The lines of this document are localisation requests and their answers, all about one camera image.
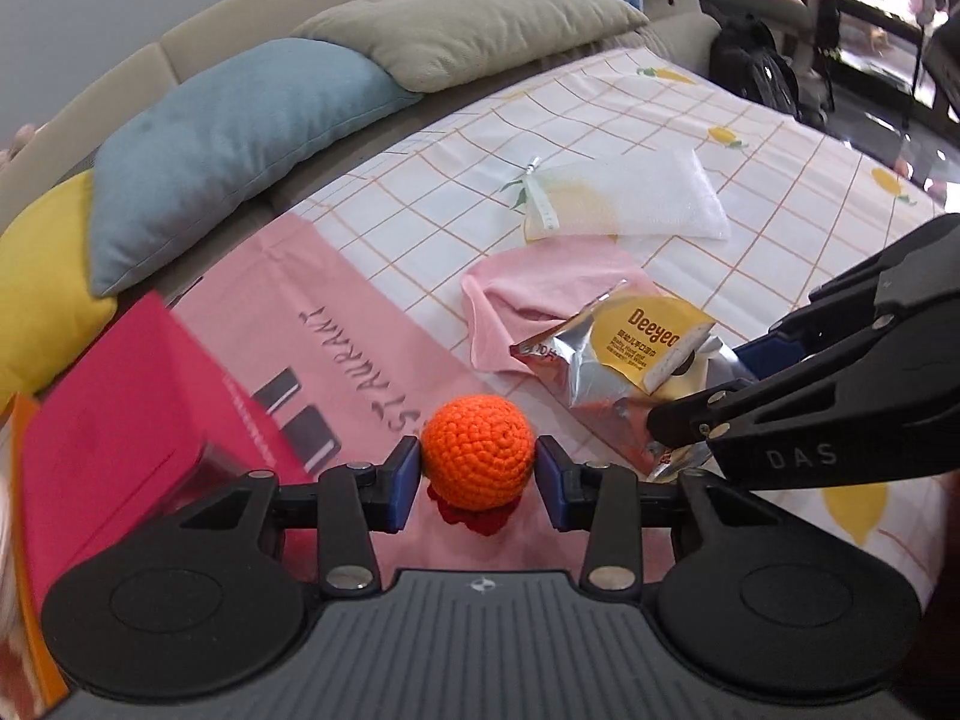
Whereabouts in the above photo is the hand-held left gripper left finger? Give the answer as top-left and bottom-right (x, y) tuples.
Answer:
(159, 435), (422, 598)

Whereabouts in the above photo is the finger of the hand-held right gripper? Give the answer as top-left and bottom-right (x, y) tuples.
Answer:
(649, 294), (960, 493)
(739, 214), (960, 382)

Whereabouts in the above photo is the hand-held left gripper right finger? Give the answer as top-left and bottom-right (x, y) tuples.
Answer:
(536, 435), (800, 592)

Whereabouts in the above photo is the orange crochet ball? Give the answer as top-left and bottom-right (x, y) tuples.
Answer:
(418, 394), (538, 538)

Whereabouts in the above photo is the silver snack packet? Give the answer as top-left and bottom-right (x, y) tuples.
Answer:
(510, 280), (752, 482)

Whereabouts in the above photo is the orange cardboard box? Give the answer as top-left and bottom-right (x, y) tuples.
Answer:
(0, 394), (72, 717)

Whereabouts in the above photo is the pink mat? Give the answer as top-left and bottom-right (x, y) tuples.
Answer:
(169, 214), (655, 595)

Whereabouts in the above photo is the checked tablecloth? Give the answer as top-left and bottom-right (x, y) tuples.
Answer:
(270, 45), (960, 616)

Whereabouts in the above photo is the pink towel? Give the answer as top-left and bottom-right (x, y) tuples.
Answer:
(460, 246), (662, 374)

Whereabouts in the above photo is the black backpack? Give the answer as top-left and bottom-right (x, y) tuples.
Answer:
(709, 13), (808, 125)

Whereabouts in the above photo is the clear box with red lid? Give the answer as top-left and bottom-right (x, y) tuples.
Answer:
(13, 291), (316, 605)

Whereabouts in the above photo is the blue pillow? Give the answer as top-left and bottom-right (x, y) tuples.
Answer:
(88, 37), (425, 298)

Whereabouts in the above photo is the yellow pillow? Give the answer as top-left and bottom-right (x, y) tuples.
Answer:
(0, 169), (122, 407)

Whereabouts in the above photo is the beige pillow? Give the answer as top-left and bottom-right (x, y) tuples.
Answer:
(291, 0), (650, 95)

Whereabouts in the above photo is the beige sofa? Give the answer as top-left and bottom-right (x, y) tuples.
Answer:
(0, 0), (725, 241)

